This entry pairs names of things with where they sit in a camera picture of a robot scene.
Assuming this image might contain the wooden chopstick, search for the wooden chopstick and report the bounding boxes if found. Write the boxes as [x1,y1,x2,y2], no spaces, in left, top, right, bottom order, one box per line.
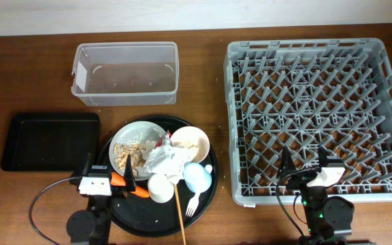
[174,184,186,245]

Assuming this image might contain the orange carrot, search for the orange carrot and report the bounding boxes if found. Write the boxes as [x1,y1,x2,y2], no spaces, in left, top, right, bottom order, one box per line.
[110,172,150,198]

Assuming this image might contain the wrapper with red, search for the wrapper with red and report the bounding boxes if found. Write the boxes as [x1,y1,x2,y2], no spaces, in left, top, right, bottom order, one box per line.
[141,131,195,184]

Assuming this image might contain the food scraps pile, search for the food scraps pile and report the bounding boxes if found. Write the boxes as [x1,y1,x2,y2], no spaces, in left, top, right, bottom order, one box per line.
[113,143,148,170]

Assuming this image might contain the grey dishwasher rack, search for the grey dishwasher rack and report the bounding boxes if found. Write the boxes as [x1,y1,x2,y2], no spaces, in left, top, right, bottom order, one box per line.
[224,38,392,207]

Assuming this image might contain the light blue cup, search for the light blue cup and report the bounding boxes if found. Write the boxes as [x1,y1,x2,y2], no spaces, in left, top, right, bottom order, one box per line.
[183,163,213,193]

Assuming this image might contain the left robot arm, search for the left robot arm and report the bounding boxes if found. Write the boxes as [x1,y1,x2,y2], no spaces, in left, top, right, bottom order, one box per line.
[66,157,136,244]

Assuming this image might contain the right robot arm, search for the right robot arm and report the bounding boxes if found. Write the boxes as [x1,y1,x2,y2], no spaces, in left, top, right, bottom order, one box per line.
[275,146,355,244]

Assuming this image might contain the pink bowl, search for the pink bowl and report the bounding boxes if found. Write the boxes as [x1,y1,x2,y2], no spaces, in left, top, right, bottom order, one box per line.
[171,126,210,163]

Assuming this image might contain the clear plastic bin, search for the clear plastic bin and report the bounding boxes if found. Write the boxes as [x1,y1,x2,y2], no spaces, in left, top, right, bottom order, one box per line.
[71,42,179,106]

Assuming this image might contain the white cup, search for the white cup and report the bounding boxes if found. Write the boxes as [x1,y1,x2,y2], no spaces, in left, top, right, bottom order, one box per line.
[148,174,174,203]

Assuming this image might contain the white plastic fork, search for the white plastic fork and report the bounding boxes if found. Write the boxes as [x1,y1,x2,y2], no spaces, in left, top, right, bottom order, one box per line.
[185,193,200,217]

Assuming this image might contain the grey plate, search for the grey plate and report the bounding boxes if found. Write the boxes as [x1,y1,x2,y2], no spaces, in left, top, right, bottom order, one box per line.
[109,121,165,180]

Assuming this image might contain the black rectangular tray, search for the black rectangular tray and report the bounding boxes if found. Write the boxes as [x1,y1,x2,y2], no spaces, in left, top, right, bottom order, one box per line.
[0,112,101,173]

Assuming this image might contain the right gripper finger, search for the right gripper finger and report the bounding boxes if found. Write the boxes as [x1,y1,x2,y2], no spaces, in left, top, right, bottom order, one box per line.
[318,146,333,167]
[276,146,296,179]

